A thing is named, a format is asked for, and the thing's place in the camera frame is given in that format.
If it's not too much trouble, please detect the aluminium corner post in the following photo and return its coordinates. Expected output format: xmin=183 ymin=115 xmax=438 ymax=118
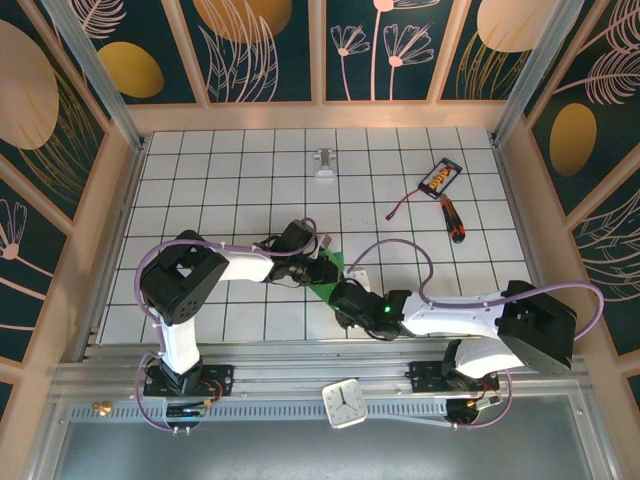
xmin=490 ymin=0 xmax=587 ymax=147
xmin=42 ymin=0 xmax=149 ymax=154

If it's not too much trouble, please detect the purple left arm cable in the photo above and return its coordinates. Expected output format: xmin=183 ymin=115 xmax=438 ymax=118
xmin=135 ymin=217 xmax=321 ymax=434

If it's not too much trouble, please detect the aluminium frame rail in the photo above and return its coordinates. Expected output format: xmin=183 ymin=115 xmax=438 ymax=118
xmin=49 ymin=339 xmax=591 ymax=401

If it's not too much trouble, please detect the orange and black screwdriver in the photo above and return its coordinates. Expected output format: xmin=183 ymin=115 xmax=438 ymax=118
xmin=438 ymin=193 xmax=467 ymax=245

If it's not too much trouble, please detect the thin red wire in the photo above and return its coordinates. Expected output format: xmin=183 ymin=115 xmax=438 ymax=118
xmin=388 ymin=187 xmax=427 ymax=221

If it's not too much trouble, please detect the white metal bracket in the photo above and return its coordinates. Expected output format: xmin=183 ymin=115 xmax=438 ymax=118
xmin=313 ymin=147 xmax=338 ymax=182

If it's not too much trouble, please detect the white square alarm clock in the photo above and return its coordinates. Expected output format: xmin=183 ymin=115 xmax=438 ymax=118
xmin=321 ymin=378 xmax=369 ymax=430

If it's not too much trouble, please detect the green paper sheet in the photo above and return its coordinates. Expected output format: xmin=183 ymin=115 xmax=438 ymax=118
xmin=304 ymin=248 xmax=346 ymax=307

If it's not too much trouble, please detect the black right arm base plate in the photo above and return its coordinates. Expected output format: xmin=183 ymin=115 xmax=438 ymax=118
xmin=408 ymin=360 xmax=500 ymax=394

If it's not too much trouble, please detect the grey slotted cable duct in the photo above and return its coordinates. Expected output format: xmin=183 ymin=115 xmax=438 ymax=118
xmin=67 ymin=403 xmax=451 ymax=422

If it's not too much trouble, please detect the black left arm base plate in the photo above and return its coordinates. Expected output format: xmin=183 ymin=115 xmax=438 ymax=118
xmin=143 ymin=363 xmax=236 ymax=397

